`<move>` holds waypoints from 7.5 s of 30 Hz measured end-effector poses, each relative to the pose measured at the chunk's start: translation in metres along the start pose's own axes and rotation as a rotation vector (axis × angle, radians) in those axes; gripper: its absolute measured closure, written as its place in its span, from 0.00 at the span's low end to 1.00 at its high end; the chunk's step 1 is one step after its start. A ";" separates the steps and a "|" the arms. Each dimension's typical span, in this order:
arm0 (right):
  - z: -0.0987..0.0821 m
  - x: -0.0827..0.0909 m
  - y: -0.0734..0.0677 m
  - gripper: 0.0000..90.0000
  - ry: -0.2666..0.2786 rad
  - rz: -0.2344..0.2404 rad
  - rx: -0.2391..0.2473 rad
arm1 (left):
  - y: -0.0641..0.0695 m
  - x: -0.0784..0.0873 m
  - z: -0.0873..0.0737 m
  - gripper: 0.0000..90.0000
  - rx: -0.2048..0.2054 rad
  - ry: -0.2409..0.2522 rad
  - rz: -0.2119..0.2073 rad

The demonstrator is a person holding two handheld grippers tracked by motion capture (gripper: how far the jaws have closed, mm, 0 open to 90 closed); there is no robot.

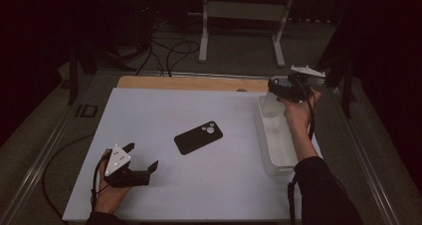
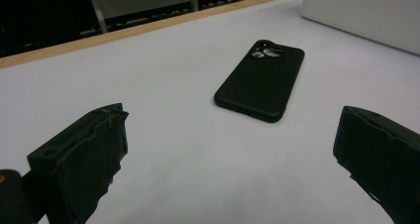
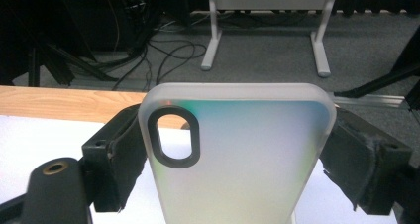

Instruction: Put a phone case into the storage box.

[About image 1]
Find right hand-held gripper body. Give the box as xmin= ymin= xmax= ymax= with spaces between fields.
xmin=278 ymin=65 xmax=327 ymax=104

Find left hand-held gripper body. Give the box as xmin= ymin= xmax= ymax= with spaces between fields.
xmin=104 ymin=143 xmax=152 ymax=189

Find black phone case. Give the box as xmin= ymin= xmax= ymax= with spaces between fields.
xmin=173 ymin=120 xmax=224 ymax=156

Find white plastic bin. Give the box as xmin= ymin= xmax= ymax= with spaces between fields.
xmin=254 ymin=94 xmax=302 ymax=177

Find person's left hand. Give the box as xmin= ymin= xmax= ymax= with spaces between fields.
xmin=96 ymin=148 xmax=132 ymax=215

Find person's right hand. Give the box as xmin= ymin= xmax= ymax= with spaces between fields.
xmin=282 ymin=89 xmax=322 ymax=134

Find white board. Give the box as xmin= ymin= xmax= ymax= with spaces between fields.
xmin=62 ymin=87 xmax=324 ymax=222

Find black stand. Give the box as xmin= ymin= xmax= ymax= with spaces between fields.
xmin=68 ymin=42 xmax=99 ymax=106
xmin=292 ymin=5 xmax=359 ymax=119

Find white metal stand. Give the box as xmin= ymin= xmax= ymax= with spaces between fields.
xmin=198 ymin=0 xmax=297 ymax=69

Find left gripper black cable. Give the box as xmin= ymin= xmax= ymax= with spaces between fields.
xmin=41 ymin=133 xmax=110 ymax=221

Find metal floor rail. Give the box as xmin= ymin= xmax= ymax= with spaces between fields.
xmin=0 ymin=75 xmax=98 ymax=225
xmin=329 ymin=84 xmax=401 ymax=225

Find black floor cables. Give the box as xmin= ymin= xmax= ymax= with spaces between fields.
xmin=135 ymin=35 xmax=201 ymax=78

